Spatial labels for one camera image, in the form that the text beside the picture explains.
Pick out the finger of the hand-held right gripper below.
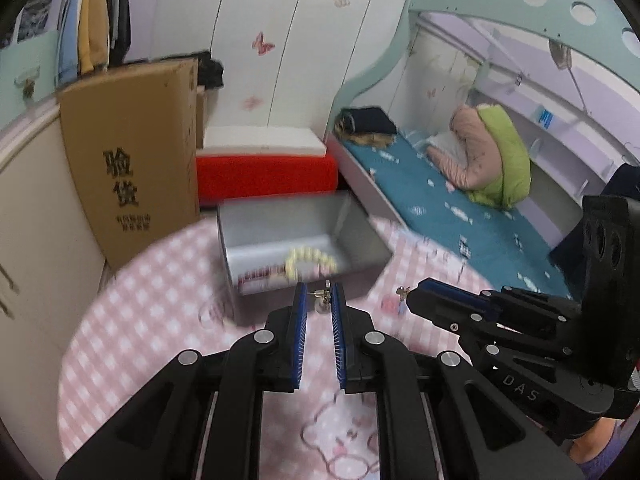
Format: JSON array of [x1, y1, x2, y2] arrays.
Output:
[[406, 291, 506, 346], [417, 277, 583, 333]]

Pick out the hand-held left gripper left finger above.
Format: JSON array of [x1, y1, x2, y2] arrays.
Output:
[[55, 282, 308, 480]]

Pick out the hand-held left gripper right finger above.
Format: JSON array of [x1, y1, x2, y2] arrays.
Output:
[[330, 282, 586, 480]]

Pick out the dark red bead bracelet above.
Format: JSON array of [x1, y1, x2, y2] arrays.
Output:
[[237, 266, 288, 288]]

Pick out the cream bead bracelet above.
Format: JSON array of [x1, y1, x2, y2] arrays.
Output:
[[284, 246, 338, 281]]

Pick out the grey metal box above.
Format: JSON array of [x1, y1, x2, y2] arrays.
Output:
[[216, 190, 393, 311]]

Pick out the person's right forearm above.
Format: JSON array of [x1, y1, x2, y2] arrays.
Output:
[[567, 417, 640, 480]]

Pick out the blue printed bed sheet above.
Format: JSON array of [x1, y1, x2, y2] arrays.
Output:
[[340, 130, 586, 301]]

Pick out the pink checked tablecloth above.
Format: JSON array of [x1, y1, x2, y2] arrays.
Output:
[[57, 215, 576, 480]]

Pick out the pink pillow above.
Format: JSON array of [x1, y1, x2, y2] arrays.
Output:
[[425, 105, 503, 191]]

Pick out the green blanket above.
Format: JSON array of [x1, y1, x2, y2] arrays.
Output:
[[467, 102, 532, 211]]

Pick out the white pillow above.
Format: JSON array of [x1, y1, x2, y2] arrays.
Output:
[[425, 132, 463, 158]]

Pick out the red storage bench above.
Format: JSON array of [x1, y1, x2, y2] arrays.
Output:
[[195, 152, 341, 208]]

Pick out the tan folded clothes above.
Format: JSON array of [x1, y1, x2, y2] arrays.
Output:
[[334, 115, 401, 148]]

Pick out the black folded clothes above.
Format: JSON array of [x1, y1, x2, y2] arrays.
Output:
[[340, 106, 398, 136]]

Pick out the white board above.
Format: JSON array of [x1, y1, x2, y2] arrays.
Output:
[[202, 126, 326, 153]]

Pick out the grey clip lamp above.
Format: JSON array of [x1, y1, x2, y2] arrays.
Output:
[[547, 40, 573, 68]]

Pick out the large cardboard box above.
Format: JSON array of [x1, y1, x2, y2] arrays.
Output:
[[56, 57, 201, 273]]

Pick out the white wardrobe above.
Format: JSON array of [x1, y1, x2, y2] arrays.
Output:
[[125, 0, 416, 133]]

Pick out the cream low cabinet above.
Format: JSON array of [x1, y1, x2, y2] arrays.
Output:
[[0, 105, 113, 411]]

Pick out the pink brown butterfly sticker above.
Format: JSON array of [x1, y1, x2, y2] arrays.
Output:
[[251, 31, 276, 57]]

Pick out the dark hanging jackets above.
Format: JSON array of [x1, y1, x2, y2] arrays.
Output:
[[102, 0, 132, 67]]

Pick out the tan hanging coat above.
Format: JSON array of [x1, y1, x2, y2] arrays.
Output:
[[77, 0, 111, 76]]

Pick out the light blue hanging shirt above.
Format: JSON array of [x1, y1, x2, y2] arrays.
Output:
[[57, 0, 91, 86]]

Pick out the teal drawer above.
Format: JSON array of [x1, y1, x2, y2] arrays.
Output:
[[0, 30, 61, 131]]

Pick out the folded jeans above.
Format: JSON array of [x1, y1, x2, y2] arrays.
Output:
[[12, 0, 53, 41]]

